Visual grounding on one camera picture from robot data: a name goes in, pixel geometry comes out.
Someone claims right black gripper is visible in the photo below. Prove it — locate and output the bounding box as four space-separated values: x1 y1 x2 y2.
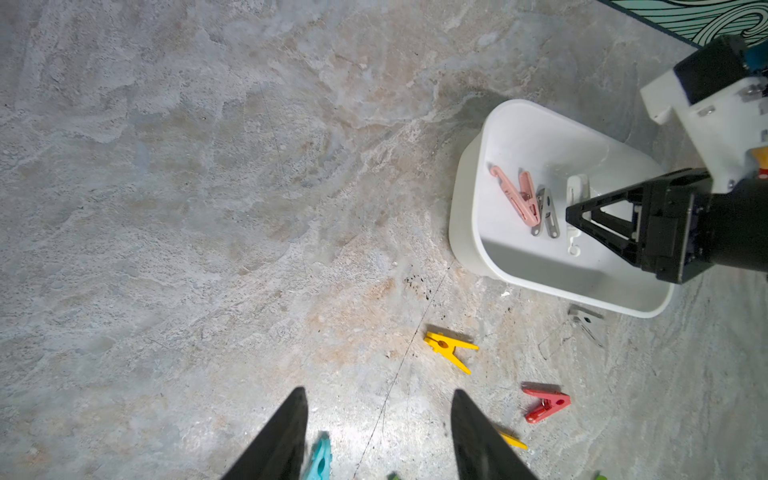
565 168 712 284

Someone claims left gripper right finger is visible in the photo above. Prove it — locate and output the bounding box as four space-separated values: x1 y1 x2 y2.
451 389 536 480

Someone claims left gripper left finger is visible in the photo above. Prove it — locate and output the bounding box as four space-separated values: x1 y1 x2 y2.
222 387 309 480

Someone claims teal clothespin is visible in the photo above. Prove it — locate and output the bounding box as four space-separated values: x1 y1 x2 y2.
302 431 332 480

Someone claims grey clothespin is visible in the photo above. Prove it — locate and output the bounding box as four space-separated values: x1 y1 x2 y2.
531 187 560 239
568 304 607 348

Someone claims pink clothespin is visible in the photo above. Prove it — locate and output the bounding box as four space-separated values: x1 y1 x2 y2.
490 165 541 228

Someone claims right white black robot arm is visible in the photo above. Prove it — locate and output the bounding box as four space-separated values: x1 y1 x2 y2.
566 169 767 284

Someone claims white plastic storage box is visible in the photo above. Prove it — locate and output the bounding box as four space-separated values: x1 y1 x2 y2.
449 100 674 318

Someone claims yellow orange clothespin middle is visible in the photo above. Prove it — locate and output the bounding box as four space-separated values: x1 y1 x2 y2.
499 431 529 450

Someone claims red clothespin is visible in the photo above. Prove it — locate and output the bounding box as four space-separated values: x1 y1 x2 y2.
522 388 571 424

